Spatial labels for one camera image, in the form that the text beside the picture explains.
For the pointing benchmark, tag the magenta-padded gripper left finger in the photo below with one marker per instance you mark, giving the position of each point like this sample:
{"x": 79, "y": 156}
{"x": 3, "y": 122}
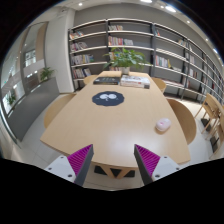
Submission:
{"x": 60, "y": 165}

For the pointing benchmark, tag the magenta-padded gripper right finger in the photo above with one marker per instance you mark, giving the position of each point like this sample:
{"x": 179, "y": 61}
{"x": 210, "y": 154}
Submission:
{"x": 165, "y": 165}

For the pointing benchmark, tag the pink computer mouse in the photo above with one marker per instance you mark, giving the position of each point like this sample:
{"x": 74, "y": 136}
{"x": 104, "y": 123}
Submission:
{"x": 163, "y": 124}

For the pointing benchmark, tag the dark cloud-shaped mouse pad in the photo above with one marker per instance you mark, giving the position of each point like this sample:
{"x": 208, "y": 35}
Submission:
{"x": 100, "y": 101}

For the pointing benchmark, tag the round-backed wooden chair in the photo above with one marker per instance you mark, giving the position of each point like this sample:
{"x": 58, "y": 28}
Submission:
{"x": 160, "y": 84}
{"x": 89, "y": 79}
{"x": 55, "y": 108}
{"x": 185, "y": 120}

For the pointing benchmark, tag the group of slatted wooden chairs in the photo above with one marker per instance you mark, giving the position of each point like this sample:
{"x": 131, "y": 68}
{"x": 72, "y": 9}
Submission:
{"x": 211, "y": 106}

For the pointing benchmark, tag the small green potted plant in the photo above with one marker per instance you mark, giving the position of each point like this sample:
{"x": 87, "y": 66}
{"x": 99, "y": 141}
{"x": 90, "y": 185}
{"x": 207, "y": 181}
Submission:
{"x": 46, "y": 73}
{"x": 11, "y": 99}

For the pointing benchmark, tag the white book with red spine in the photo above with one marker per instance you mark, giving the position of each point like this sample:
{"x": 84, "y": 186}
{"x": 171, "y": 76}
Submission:
{"x": 133, "y": 85}

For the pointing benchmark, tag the white illustrated book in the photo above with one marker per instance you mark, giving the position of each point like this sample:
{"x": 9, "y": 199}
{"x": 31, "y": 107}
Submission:
{"x": 135, "y": 79}

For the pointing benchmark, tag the black book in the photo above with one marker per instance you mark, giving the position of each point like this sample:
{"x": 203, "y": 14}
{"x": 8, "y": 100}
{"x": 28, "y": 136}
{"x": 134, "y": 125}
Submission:
{"x": 106, "y": 80}

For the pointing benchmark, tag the green potted table plant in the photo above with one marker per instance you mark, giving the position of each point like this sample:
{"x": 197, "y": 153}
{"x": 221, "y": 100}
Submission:
{"x": 125, "y": 58}

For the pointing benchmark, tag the grey bookshelf unit with books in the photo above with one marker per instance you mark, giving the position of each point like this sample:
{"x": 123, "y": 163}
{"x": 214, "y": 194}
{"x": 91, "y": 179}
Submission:
{"x": 140, "y": 40}

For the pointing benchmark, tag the group of ceiling lights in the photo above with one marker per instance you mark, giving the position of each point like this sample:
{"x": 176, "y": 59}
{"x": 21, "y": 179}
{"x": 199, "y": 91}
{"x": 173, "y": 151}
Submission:
{"x": 170, "y": 9}

